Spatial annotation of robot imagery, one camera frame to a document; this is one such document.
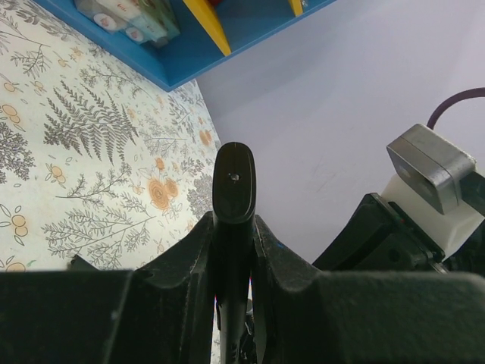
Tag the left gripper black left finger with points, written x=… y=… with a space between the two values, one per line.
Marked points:
x=159 y=313

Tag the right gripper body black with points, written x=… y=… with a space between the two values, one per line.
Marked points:
x=380 y=236

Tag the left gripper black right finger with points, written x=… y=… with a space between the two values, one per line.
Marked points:
x=305 y=315

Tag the floral tablecloth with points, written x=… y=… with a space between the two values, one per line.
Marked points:
x=96 y=160

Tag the blue wooden shelf unit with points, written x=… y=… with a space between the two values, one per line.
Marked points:
x=192 y=53

